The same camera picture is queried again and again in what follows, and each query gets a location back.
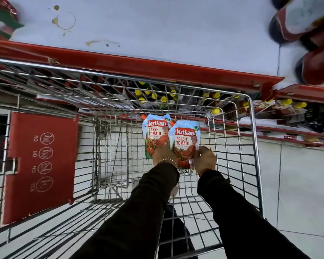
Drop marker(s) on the person's left forearm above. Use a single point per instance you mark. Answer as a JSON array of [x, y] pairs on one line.
[[140, 215]]

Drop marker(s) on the red plastic cart seat flap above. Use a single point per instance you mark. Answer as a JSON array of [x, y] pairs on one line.
[[40, 169]]

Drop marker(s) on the person's right forearm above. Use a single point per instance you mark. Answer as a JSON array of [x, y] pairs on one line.
[[237, 218]]

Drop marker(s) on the person's right hand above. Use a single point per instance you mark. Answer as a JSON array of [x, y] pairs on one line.
[[206, 159]]

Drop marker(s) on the red-edged lower store shelf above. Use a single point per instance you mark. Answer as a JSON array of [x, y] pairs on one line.
[[275, 133]]

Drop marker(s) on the red and green sauce packets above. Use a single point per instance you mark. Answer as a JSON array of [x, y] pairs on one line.
[[1, 18]]

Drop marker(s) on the person's right fingers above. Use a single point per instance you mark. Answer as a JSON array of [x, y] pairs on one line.
[[197, 157]]

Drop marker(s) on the person's dark trouser leg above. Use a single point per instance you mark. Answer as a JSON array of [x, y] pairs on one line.
[[175, 234]]

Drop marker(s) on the blue ketchup pouch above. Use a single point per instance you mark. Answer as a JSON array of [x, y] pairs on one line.
[[156, 132], [186, 140]]

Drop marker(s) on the row of yellow-capped bottles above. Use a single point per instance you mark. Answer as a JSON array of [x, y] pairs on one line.
[[164, 99]]

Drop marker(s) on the person's left hand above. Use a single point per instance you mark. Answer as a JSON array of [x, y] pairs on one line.
[[164, 153]]

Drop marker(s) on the red-edged white store shelf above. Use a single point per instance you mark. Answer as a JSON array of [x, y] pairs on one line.
[[289, 61], [156, 32]]

